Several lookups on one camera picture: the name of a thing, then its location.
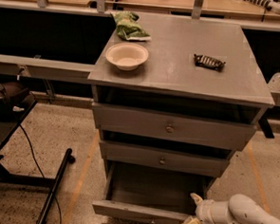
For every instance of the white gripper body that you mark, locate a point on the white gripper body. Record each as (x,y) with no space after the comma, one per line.
(204,210)

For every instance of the grey bottom drawer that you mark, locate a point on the grey bottom drawer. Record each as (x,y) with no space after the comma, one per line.
(150,195)

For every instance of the grey drawer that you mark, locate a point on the grey drawer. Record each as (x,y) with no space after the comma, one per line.
(159,158)
(168,126)
(150,195)

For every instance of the grey middle drawer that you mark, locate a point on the grey middle drawer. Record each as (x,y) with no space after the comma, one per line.
(159,158)

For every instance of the grey wooden drawer cabinet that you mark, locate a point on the grey wooden drawer cabinet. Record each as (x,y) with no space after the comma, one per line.
(169,80)

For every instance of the grey top drawer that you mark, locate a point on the grey top drawer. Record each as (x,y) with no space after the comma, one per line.
(168,126)

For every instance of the dark candy bar wrapper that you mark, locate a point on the dark candy bar wrapper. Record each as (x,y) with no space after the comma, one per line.
(208,62)

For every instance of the clear hand sanitizer bottle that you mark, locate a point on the clear hand sanitizer bottle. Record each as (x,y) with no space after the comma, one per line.
(274,83)

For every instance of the white paper bowl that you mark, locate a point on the white paper bowl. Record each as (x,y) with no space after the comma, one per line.
(126,56)

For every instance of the green chip bag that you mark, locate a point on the green chip bag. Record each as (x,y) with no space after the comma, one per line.
(128,28)

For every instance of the white coiled device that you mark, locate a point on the white coiled device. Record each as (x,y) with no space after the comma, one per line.
(269,5)

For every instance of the dark bag on cart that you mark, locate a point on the dark bag on cart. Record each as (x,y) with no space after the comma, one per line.
(15,99)

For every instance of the black cart frame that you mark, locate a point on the black cart frame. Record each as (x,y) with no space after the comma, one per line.
(36,149)

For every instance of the grey metal rail shelf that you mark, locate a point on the grey metal rail shelf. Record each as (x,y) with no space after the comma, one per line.
(45,69)

